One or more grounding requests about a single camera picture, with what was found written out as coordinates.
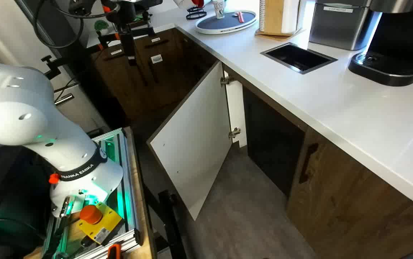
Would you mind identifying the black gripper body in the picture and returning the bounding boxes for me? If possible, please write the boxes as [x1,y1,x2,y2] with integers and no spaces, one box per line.
[111,0,153,37]

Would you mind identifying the wooden cabinet door white inside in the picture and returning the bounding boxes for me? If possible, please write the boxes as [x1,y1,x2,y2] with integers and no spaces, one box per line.
[147,60,235,221]

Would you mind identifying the dark wooden drawer cabinet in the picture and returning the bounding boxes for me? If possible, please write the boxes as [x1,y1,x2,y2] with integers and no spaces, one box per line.
[90,27,219,140]

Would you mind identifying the metal door hinge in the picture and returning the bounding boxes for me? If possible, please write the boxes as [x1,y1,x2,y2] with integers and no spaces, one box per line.
[228,125,242,142]
[220,68,232,87]

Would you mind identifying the cabinet carcass with dark interior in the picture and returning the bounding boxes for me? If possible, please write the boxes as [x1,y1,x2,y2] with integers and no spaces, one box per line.
[222,63,308,198]

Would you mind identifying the black slanted pole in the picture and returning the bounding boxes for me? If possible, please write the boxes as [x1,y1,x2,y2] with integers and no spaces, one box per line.
[15,0,124,130]

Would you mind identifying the black clamp knob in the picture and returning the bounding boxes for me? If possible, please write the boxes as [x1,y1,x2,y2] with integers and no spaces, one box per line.
[41,53,71,80]

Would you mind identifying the white cup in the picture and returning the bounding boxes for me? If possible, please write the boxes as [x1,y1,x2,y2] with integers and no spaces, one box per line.
[212,0,228,20]

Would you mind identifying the round dark tray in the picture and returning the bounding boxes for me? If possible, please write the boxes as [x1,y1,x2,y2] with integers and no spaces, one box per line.
[195,8,259,35]

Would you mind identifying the light wooden box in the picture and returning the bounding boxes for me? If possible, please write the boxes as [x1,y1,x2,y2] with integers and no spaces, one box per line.
[256,0,310,38]

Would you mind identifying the black rectangular countertop recess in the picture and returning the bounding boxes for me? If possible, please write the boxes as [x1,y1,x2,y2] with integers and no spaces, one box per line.
[261,41,338,76]

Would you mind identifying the yellow emergency stop box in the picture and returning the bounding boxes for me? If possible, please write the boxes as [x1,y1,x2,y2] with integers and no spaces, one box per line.
[75,202,124,245]

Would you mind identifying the black floor stand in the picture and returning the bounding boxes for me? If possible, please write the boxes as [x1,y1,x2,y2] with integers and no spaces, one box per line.
[146,188,189,259]

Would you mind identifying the dark bag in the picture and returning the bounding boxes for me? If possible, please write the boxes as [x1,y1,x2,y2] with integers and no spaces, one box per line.
[0,135,56,259]

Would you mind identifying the stainless steel box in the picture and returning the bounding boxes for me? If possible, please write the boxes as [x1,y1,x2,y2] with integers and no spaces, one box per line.
[308,0,376,51]

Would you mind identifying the black coffee machine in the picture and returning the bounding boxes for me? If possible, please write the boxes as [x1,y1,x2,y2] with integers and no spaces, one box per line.
[349,0,413,87]

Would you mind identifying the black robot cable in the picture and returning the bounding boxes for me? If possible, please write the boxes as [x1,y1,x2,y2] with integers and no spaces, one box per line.
[32,0,87,50]

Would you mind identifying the orange tool handle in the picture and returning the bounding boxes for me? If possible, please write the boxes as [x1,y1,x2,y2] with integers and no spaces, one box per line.
[107,241,124,259]

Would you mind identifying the black door handle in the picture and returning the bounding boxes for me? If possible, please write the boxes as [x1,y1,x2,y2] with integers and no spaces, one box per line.
[298,142,321,185]

